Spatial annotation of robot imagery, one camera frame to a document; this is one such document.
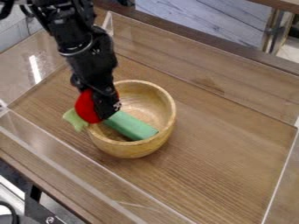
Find green rectangular block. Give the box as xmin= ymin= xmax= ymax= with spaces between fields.
xmin=102 ymin=111 xmax=158 ymax=141

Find metal table leg background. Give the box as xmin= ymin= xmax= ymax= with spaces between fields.
xmin=261 ymin=9 xmax=294 ymax=54

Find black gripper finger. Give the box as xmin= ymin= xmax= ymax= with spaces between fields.
xmin=69 ymin=74 xmax=92 ymax=92
xmin=92 ymin=87 xmax=121 ymax=120

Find red plush fruit green leaf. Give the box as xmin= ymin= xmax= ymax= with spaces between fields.
xmin=62 ymin=89 xmax=104 ymax=132

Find black cable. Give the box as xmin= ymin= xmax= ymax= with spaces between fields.
xmin=0 ymin=200 xmax=21 ymax=224

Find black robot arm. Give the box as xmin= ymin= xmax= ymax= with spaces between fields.
xmin=0 ymin=0 xmax=120 ymax=120

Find wooden bowl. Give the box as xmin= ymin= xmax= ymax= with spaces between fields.
xmin=88 ymin=80 xmax=176 ymax=158

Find black table frame bracket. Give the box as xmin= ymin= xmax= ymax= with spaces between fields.
xmin=23 ymin=185 xmax=65 ymax=224

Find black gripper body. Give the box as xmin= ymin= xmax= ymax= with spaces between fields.
xmin=59 ymin=27 xmax=117 ymax=90

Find clear acrylic corner bracket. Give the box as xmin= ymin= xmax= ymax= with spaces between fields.
xmin=101 ymin=11 xmax=114 ymax=36

